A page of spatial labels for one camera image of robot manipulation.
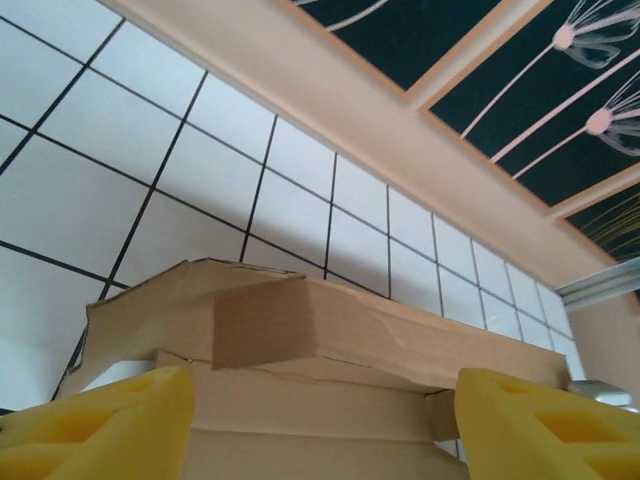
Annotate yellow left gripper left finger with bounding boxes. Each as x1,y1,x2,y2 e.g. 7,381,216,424
0,364,195,480

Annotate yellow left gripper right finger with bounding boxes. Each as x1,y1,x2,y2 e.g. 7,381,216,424
452,367,640,480

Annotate brown cardboard box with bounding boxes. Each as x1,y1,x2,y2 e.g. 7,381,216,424
52,257,571,480

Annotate dark panel gold lines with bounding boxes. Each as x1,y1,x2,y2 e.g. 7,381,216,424
563,187,640,266

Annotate dark panel pink flowers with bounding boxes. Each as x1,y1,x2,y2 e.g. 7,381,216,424
422,0,640,209

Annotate aluminium corner post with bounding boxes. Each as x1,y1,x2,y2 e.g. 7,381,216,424
557,262,640,307

